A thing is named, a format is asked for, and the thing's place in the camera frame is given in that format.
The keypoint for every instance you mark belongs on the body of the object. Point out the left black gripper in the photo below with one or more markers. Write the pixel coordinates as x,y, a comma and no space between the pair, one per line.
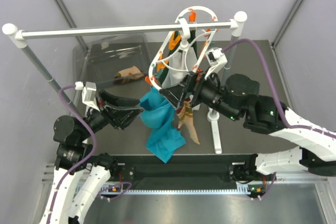
117,117

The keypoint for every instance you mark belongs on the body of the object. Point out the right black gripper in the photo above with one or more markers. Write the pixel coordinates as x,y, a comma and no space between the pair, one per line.
194,84

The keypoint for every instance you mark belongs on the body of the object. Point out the striped sock red cuff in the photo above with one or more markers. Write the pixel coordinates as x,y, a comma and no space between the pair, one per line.
185,117

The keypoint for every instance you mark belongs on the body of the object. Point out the blue cloth garment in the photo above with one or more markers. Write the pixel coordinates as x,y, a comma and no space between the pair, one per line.
158,115

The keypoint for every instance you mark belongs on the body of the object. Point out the white oval clip hanger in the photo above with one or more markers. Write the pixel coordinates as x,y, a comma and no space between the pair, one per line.
204,38

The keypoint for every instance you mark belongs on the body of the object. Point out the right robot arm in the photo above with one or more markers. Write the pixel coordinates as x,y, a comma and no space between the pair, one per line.
238,98

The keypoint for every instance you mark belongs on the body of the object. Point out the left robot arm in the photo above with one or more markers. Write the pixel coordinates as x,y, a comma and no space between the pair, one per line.
79,174

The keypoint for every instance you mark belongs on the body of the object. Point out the white and green shirt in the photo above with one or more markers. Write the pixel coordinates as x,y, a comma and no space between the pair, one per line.
169,76

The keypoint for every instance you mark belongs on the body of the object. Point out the striped beige sock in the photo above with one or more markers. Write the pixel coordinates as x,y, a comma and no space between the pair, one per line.
128,75

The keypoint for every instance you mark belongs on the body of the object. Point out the clear plastic bin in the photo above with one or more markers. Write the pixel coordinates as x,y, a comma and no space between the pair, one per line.
105,57

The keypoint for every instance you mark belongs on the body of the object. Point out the white clothes drying rack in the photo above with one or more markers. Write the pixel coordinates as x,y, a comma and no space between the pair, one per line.
20,37

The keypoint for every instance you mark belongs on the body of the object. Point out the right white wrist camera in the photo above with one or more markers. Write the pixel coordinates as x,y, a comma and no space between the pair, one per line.
216,59

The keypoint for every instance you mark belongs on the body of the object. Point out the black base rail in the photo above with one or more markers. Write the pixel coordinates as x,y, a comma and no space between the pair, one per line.
187,172

